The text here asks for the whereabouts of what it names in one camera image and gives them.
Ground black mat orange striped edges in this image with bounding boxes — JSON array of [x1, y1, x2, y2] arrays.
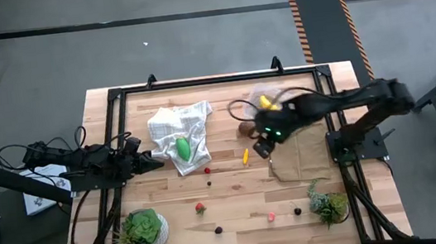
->
[[285, 0, 376, 91]]

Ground tan cloth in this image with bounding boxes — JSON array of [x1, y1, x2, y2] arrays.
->
[[263, 119, 335, 187]]

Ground red toy strawberry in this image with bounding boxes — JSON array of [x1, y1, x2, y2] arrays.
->
[[194, 201, 208, 217]]

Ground succulent in white patterned pot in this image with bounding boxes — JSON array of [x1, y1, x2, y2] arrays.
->
[[114, 205, 172, 244]]

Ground green toy mango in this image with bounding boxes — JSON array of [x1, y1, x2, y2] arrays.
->
[[174, 136, 194, 164]]

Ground black aluminium rig frame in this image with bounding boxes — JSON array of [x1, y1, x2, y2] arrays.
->
[[41, 42, 415, 244]]

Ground brown toy kiwi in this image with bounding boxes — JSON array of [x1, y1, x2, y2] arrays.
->
[[237, 120, 257, 139]]

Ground black toy cherry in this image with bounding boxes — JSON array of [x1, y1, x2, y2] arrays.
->
[[289, 199, 303, 218]]

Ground small leafy green plant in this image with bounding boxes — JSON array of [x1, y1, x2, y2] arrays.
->
[[305, 175, 352, 231]]

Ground white checked kitchen towel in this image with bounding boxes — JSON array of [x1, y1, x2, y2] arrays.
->
[[145, 99, 221, 179]]

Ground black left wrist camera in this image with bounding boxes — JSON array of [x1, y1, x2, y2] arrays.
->
[[122, 135, 144, 155]]

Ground white paper booklet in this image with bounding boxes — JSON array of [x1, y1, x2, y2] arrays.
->
[[19, 161, 74, 217]]

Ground yellow toy banana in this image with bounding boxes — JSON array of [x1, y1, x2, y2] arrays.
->
[[258, 93, 282, 112]]

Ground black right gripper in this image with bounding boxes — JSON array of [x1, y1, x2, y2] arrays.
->
[[248, 103, 304, 160]]

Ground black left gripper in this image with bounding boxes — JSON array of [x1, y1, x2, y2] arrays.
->
[[119, 147, 166, 179]]

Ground black cable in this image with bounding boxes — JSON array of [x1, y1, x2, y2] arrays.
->
[[0, 117, 136, 175], [226, 83, 326, 125]]

